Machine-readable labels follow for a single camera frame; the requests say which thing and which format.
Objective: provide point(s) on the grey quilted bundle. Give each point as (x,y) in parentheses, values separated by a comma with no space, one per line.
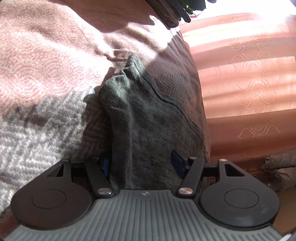
(281,167)

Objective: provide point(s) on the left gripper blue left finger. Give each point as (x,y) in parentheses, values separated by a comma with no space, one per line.
(105,168)

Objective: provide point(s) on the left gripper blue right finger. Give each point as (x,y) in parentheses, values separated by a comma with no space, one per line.
(180,165)

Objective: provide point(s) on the pink patterned curtain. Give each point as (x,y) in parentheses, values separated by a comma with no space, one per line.
(244,52)

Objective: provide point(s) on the black folded garment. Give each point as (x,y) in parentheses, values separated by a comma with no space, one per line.
(185,9)

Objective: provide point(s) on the grey-blue garment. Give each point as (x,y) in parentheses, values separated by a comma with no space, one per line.
(147,125)

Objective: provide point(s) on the pink grey bed quilt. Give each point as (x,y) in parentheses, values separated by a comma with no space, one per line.
(53,56)

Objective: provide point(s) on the grey folded garment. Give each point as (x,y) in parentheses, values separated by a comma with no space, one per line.
(165,12)

